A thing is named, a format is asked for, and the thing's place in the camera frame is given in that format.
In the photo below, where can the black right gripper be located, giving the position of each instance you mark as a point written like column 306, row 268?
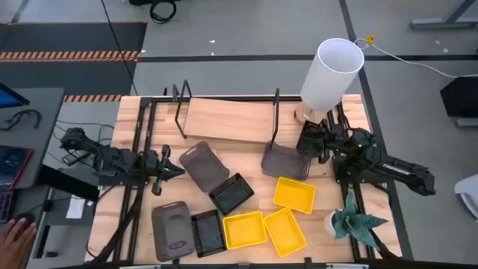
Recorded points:
column 325, row 143

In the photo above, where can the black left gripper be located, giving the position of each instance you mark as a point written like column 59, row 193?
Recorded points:
column 158, row 168

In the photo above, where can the black keyboard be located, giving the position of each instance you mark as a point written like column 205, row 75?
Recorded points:
column 5, row 205

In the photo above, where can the black computer mouse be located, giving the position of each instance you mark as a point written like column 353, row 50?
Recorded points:
column 26, row 216

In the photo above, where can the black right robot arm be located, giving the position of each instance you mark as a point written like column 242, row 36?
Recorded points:
column 396, row 172

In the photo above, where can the grey desk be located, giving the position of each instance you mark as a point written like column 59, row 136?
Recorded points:
column 45, row 112

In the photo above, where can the black power adapter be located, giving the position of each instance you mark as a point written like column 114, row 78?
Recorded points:
column 74, row 157

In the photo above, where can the round wooden lamp base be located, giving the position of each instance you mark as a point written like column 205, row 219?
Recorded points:
column 304, row 116

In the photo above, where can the white plant pot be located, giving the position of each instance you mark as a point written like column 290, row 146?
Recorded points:
column 328, row 224

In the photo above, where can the green artificial plant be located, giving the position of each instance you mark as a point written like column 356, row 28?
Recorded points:
column 354, row 224

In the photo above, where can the black metal shelf end frame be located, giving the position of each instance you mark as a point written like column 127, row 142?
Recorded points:
column 178, row 110
column 276, row 112

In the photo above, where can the black striped-edge floor mat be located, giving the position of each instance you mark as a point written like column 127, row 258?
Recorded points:
column 74, row 37

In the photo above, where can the black box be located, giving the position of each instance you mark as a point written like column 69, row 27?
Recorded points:
column 461, row 97

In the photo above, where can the grey table base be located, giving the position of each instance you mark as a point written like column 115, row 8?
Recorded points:
column 440, row 24

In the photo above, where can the grey low cabinet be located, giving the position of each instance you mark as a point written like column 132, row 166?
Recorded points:
column 56, row 228

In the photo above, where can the yellow slotted plastic basket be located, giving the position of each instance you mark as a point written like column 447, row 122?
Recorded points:
column 295, row 195
column 244, row 230
column 285, row 232

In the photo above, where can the person's hand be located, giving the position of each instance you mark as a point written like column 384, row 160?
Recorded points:
column 15, row 243

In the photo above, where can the red-edged dark tablet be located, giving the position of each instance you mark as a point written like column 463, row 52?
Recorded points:
column 13, row 164

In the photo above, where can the white chair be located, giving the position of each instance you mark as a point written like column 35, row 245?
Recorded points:
column 468, row 194

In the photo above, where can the black computer monitor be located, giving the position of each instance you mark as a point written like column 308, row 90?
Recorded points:
column 9, row 98

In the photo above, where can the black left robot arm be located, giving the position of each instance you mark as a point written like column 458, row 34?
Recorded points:
column 112, row 158

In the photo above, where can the grey translucent plastic basket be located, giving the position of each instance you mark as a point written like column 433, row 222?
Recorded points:
column 203, row 168
column 284, row 162
column 172, row 231

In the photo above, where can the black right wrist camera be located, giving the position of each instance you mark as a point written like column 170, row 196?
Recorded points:
column 313, row 126

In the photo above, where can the white paper sheet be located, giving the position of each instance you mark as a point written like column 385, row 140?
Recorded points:
column 75, row 208

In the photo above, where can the black mesh plastic basket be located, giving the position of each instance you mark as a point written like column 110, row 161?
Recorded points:
column 231, row 194
column 208, row 233

